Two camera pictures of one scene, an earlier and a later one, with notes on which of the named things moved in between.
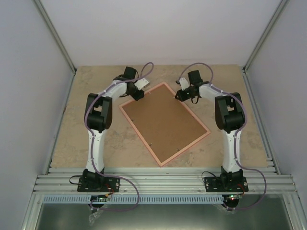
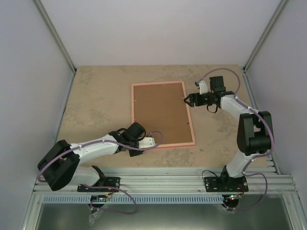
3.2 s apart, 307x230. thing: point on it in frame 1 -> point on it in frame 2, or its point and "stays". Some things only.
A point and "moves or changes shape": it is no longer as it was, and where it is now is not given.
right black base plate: [233, 184] stays
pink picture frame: [188, 110] -> [182, 82]
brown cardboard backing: [165, 124] moves or changes shape
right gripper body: [187, 97] -> [205, 101]
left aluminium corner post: [43, 13] stays
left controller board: [98, 198] stays
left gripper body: [135, 96] -> [133, 154]
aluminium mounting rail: [164, 180] stays
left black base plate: [98, 184] stays
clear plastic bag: [94, 216] stays
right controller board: [230, 198] stays
